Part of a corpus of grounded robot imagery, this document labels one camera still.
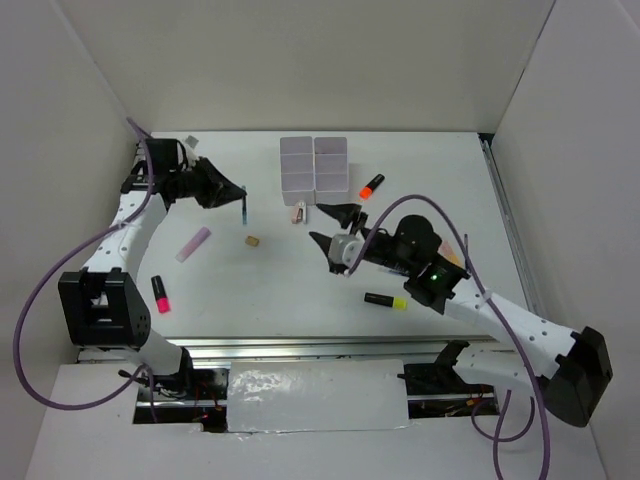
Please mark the white divided container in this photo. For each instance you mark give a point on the white divided container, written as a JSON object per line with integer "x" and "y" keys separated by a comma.
{"x": 331, "y": 170}
{"x": 297, "y": 174}

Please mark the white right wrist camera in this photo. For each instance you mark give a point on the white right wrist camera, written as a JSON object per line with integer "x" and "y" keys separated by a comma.
{"x": 345, "y": 249}

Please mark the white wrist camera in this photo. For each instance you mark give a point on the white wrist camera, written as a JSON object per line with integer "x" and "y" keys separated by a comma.
{"x": 345, "y": 249}
{"x": 191, "y": 141}

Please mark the orange and black highlighter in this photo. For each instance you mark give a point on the orange and black highlighter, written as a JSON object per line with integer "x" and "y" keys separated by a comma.
{"x": 366, "y": 192}

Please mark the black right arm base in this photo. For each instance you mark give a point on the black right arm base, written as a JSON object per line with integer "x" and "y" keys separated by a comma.
{"x": 435, "y": 390}

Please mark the pink and black highlighter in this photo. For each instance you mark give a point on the pink and black highlighter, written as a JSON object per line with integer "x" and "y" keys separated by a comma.
{"x": 160, "y": 295}

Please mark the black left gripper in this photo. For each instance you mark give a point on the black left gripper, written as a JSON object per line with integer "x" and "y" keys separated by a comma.
{"x": 220, "y": 189}

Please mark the yellow and black highlighter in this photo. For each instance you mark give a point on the yellow and black highlighter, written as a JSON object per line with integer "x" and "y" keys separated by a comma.
{"x": 394, "y": 302}

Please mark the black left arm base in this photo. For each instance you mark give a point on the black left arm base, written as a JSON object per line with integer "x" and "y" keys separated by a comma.
{"x": 198, "y": 393}

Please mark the tan eraser block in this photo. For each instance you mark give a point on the tan eraser block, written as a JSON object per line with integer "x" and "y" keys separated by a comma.
{"x": 252, "y": 241}

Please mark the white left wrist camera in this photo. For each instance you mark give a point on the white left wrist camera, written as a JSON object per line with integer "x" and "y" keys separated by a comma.
{"x": 191, "y": 141}

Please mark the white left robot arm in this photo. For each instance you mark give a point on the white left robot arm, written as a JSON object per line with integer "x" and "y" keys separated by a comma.
{"x": 102, "y": 305}

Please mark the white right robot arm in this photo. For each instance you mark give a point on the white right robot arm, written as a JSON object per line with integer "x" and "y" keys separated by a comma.
{"x": 568, "y": 370}

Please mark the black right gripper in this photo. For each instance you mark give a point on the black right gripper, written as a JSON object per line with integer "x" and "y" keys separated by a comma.
{"x": 345, "y": 213}

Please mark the left white divided container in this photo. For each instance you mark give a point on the left white divided container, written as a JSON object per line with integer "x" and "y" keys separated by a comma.
{"x": 297, "y": 174}

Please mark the lilac eraser stick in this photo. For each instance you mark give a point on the lilac eraser stick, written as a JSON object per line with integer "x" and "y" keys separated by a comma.
{"x": 193, "y": 244}

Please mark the pink and orange eraser stick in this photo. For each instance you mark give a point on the pink and orange eraser stick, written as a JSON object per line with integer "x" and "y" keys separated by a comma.
{"x": 446, "y": 251}

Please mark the blue transparent pen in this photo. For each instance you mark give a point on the blue transparent pen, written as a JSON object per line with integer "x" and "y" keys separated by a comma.
{"x": 244, "y": 211}

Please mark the right white divided container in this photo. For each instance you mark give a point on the right white divided container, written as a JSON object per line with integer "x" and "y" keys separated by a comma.
{"x": 331, "y": 170}

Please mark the aluminium table frame rail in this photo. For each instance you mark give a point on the aluminium table frame rail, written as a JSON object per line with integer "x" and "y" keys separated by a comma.
{"x": 277, "y": 299}

